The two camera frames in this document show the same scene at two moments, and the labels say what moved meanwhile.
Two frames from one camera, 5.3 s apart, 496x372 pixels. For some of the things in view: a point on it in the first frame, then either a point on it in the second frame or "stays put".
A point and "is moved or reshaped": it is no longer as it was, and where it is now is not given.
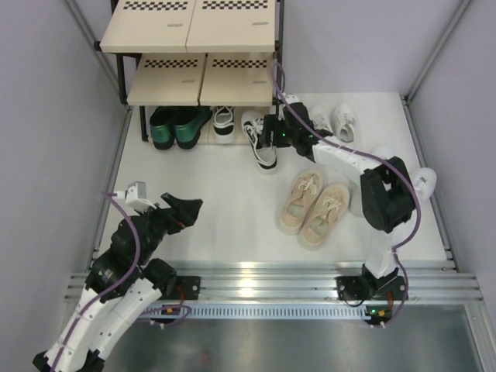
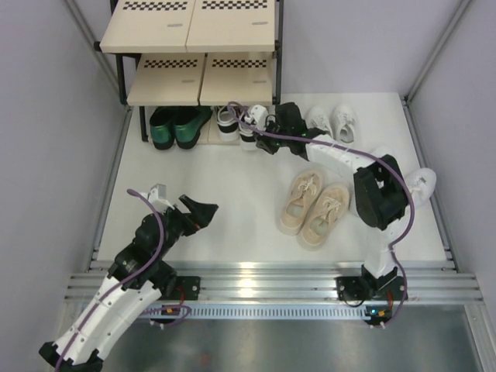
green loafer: (188, 122) stays put
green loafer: (162, 124) stays put
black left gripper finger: (185, 211) to (201, 213)
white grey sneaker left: (321, 117) stays put
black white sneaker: (253, 124) is moved or reshaped
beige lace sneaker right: (329, 202) stays put
